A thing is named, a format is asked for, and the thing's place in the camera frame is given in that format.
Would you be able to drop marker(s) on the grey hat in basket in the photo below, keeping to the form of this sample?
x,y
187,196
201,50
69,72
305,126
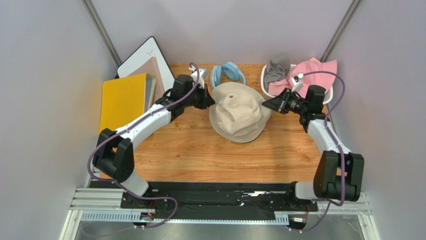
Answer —
x,y
277,68

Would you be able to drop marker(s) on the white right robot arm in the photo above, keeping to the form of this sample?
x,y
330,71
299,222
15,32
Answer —
x,y
339,173

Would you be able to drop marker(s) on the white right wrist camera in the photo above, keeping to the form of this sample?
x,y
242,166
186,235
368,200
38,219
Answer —
x,y
297,81

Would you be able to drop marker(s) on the yellow binder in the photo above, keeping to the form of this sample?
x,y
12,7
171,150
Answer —
x,y
125,99

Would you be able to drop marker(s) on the light blue headphones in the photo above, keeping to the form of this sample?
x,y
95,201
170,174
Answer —
x,y
230,70

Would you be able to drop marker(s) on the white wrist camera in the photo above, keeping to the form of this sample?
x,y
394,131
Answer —
x,y
198,73
297,81

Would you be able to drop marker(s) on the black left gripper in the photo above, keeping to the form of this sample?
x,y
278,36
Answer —
x,y
206,100

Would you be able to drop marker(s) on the pink brown folder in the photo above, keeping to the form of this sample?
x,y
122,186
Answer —
x,y
151,67

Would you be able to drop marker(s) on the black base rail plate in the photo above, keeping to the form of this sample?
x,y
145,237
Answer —
x,y
234,201

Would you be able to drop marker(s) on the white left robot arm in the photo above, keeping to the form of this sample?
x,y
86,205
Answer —
x,y
114,153

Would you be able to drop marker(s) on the pink bucket hat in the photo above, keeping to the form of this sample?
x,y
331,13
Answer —
x,y
323,80

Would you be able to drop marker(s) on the pink and beige reversible hat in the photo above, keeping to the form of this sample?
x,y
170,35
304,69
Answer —
x,y
238,114

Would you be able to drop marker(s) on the white board black frame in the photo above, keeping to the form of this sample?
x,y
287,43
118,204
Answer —
x,y
148,49

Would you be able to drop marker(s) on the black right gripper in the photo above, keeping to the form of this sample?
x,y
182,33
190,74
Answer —
x,y
283,102

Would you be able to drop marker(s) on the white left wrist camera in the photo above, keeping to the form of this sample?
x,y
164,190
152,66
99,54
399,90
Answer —
x,y
198,73

